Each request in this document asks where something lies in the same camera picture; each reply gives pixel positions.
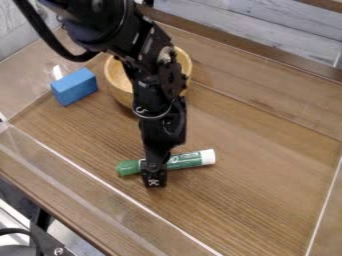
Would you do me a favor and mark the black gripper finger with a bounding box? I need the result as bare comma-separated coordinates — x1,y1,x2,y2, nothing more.
140,160,167,188

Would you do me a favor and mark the green Expo marker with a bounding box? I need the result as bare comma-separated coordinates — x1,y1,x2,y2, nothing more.
115,149,216,176

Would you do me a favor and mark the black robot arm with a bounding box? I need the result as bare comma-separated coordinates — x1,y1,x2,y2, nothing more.
12,0,188,188

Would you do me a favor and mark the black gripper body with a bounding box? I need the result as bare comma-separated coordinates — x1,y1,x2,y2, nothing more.
133,97,187,172

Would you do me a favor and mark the blue rectangular block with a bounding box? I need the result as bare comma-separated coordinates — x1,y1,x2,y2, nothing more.
50,68,97,106

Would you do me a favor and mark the clear acrylic wall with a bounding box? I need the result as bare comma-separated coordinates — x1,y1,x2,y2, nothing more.
0,114,221,256
0,39,89,119

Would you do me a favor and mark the clear acrylic left wall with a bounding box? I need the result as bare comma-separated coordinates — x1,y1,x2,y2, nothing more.
0,39,89,119

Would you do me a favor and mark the brown wooden bowl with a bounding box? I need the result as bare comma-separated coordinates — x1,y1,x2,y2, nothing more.
104,47,192,108

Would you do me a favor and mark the black metal table frame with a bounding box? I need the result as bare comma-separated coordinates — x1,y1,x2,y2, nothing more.
0,178,76,256

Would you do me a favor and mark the black cable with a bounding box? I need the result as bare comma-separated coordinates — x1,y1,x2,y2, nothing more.
0,227,45,256

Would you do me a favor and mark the clear acrylic front wall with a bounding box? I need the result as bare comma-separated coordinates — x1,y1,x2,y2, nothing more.
0,114,221,256

